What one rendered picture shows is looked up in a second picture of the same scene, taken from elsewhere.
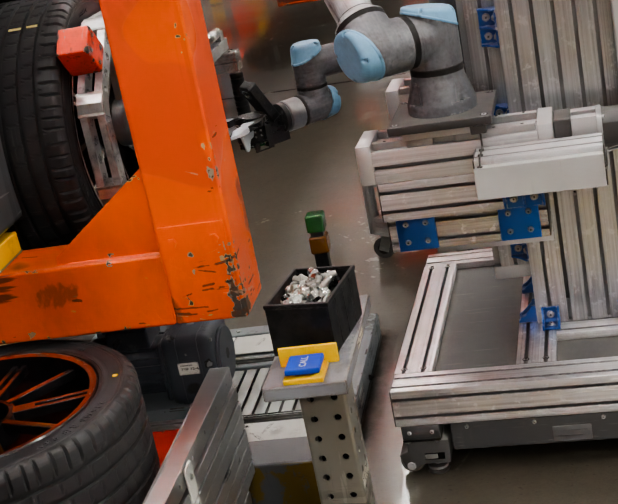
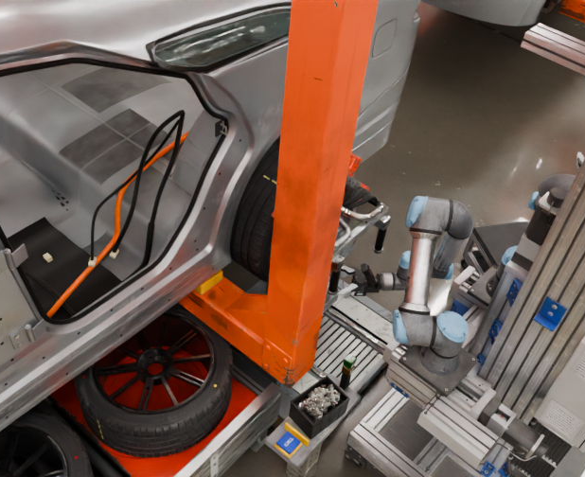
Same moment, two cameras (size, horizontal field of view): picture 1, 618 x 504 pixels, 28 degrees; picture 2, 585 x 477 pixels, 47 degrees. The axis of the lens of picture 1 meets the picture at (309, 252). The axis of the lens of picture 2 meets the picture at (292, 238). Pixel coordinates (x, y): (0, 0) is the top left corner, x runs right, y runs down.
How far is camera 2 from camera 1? 1.78 m
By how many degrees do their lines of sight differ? 32
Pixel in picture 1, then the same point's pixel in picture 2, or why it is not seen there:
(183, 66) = (296, 304)
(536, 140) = (468, 413)
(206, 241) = (282, 358)
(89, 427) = (179, 422)
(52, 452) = (156, 429)
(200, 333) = not seen: hidden behind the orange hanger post
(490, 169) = (428, 419)
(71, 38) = not seen: hidden behind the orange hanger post
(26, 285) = (208, 309)
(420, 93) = (426, 353)
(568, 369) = not seen: outside the picture
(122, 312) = (241, 346)
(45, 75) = (264, 217)
